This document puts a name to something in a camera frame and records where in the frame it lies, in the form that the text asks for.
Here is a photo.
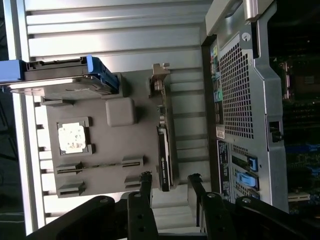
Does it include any blue expansion slot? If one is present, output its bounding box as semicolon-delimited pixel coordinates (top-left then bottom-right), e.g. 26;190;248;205
284;143;320;154

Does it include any hard disk in blue carrier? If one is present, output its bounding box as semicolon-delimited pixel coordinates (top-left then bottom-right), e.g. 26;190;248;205
0;56;120;98

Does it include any blue slot clip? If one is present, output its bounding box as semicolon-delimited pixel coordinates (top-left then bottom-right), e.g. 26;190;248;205
246;155;259;174
235;171;259;189

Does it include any green motherboard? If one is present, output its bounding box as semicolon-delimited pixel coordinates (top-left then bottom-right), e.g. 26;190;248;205
266;19;320;213

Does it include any CPU socket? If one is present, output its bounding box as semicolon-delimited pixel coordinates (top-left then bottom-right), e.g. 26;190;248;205
282;61;320;101

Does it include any silver CPU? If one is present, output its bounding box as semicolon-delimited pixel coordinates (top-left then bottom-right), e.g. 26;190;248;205
57;123;85;154

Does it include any grey parts rack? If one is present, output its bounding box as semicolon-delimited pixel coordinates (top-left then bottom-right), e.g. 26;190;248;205
39;71;173;200

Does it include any white expansion slot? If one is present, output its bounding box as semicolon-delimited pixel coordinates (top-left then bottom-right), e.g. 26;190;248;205
287;193;311;203

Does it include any open black PC case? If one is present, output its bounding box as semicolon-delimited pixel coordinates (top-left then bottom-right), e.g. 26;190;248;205
199;0;320;216

